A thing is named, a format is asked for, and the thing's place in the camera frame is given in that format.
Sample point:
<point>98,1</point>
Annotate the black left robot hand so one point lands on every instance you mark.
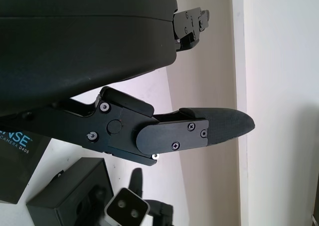
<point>74,49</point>

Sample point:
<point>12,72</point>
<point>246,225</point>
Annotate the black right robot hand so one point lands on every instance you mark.
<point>162,213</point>

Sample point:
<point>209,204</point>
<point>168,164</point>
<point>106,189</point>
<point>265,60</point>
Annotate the black RealSense box lid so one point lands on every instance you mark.
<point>17,166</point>

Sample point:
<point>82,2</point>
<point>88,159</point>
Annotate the black camera box base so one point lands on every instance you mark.
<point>74,186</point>

